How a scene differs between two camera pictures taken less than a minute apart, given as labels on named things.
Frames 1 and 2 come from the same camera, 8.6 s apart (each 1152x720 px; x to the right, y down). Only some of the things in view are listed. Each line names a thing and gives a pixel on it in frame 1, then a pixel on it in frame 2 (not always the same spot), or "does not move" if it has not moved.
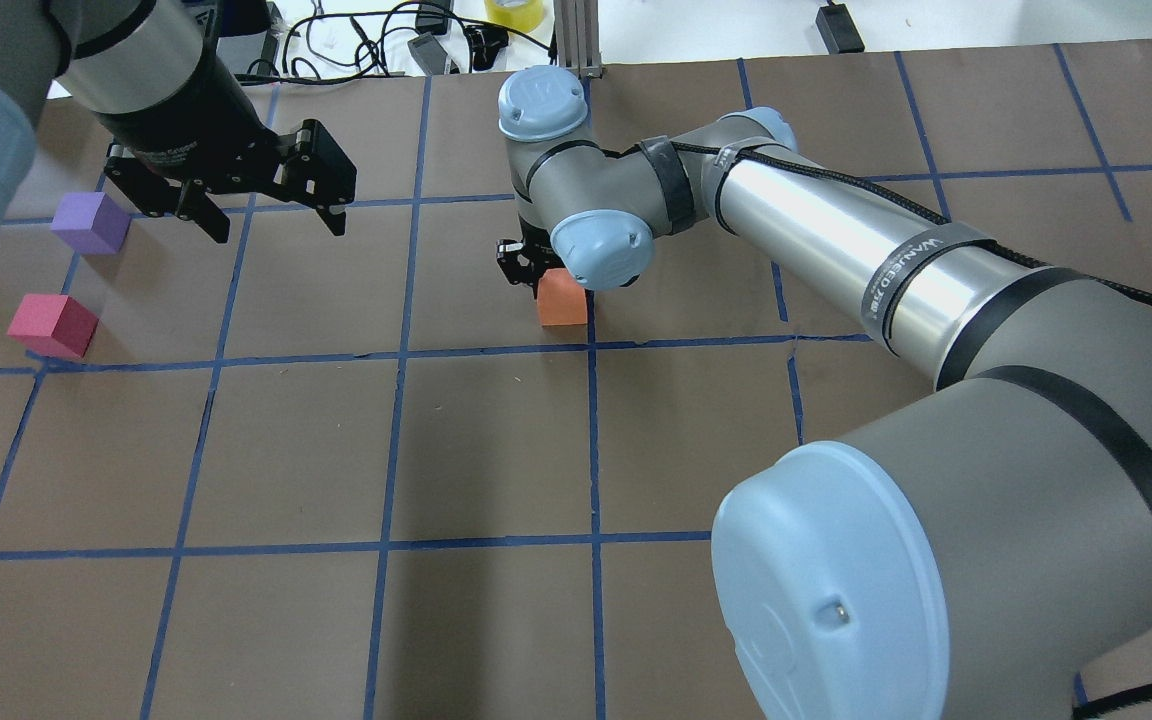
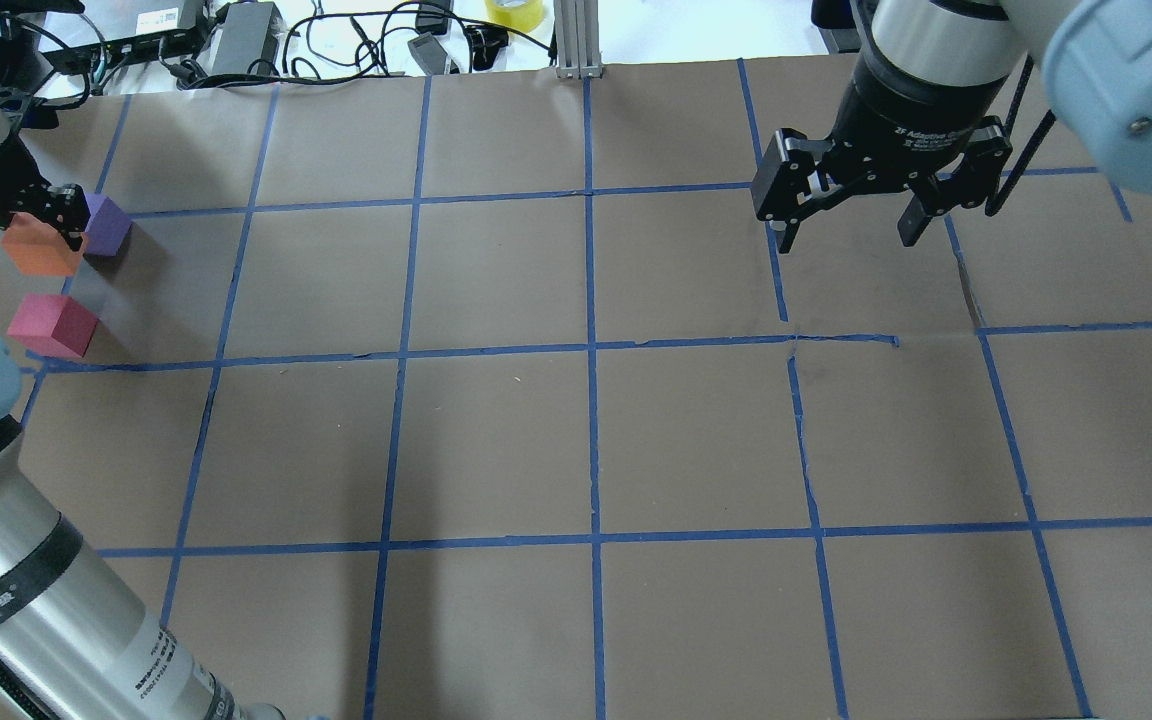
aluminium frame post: x=577 y=36 does not move
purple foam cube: x=92 y=223 does not move
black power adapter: x=839 y=30 does not move
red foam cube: x=53 y=324 does not move
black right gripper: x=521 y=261 to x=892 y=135
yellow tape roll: x=526 y=18 does not move
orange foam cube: x=561 y=300 to x=36 y=249
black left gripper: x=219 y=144 to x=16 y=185
